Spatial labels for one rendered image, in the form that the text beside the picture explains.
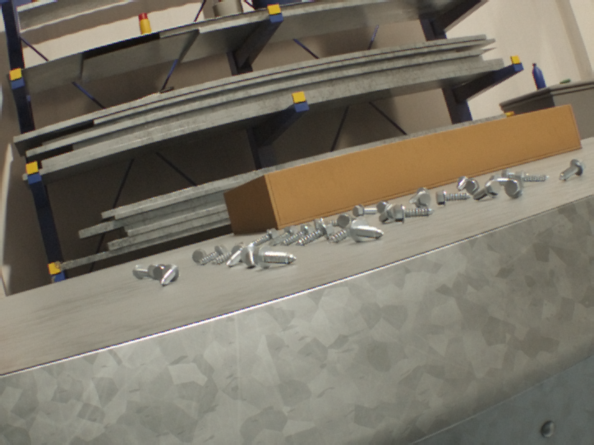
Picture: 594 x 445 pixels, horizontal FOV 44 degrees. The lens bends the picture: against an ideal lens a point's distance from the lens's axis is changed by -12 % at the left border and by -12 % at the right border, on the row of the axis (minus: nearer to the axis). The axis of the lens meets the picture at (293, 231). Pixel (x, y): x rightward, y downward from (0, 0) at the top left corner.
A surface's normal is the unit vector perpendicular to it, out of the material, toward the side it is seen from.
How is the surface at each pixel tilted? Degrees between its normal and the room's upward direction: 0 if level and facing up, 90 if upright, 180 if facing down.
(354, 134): 90
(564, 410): 90
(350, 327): 68
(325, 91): 90
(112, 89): 90
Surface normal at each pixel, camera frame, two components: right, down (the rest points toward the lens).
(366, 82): 0.28, -0.04
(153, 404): 0.21, -0.41
